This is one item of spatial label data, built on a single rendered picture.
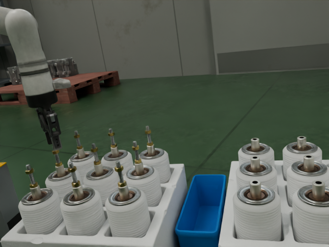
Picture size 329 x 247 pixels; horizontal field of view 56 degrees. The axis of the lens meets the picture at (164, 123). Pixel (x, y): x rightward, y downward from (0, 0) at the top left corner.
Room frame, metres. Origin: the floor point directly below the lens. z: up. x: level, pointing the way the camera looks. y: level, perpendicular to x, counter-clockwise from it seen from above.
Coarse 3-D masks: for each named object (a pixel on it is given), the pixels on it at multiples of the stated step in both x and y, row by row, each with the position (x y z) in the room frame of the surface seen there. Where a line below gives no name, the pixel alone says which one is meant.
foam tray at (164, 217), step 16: (176, 176) 0.83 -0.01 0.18; (176, 192) 0.77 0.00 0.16; (160, 208) 0.67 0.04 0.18; (176, 208) 0.75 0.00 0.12; (16, 224) 0.70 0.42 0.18; (64, 224) 0.67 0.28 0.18; (160, 224) 0.61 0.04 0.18; (16, 240) 0.63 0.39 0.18; (32, 240) 0.62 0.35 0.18; (48, 240) 0.61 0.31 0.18; (64, 240) 0.60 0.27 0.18; (80, 240) 0.59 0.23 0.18; (96, 240) 0.59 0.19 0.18; (112, 240) 0.58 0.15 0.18; (128, 240) 0.57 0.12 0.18; (144, 240) 0.56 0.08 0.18; (160, 240) 0.59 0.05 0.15; (176, 240) 0.70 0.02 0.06
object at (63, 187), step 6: (78, 174) 0.81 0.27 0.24; (48, 180) 0.78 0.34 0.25; (66, 180) 0.77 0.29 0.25; (72, 180) 0.78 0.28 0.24; (48, 186) 0.77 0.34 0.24; (54, 186) 0.76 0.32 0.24; (60, 186) 0.76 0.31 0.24; (66, 186) 0.77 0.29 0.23; (60, 192) 0.76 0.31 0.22; (66, 192) 0.77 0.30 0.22; (60, 198) 0.76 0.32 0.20
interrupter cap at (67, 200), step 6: (72, 192) 0.69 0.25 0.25; (84, 192) 0.68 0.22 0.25; (90, 192) 0.67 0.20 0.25; (66, 198) 0.66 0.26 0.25; (72, 198) 0.66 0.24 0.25; (84, 198) 0.65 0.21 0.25; (90, 198) 0.64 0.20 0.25; (66, 204) 0.64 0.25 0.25; (72, 204) 0.63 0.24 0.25; (78, 204) 0.63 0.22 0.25
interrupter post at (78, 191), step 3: (72, 186) 0.66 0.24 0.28; (78, 186) 0.66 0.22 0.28; (81, 186) 0.67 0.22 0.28; (72, 189) 0.66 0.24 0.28; (75, 189) 0.65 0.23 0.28; (78, 189) 0.66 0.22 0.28; (81, 189) 0.66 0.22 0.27; (75, 192) 0.65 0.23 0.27; (78, 192) 0.65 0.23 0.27; (81, 192) 0.66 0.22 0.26; (75, 195) 0.65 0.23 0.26; (78, 195) 0.65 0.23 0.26; (81, 195) 0.66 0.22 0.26; (75, 198) 0.66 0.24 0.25; (78, 198) 0.65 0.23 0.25
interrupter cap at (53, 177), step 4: (64, 168) 0.84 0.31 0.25; (56, 172) 0.83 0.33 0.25; (68, 172) 0.82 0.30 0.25; (48, 176) 0.80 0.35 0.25; (52, 176) 0.80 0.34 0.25; (56, 176) 0.80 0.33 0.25; (64, 176) 0.79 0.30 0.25; (68, 176) 0.78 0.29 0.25; (52, 180) 0.77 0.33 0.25; (56, 180) 0.77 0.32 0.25; (60, 180) 0.77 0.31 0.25
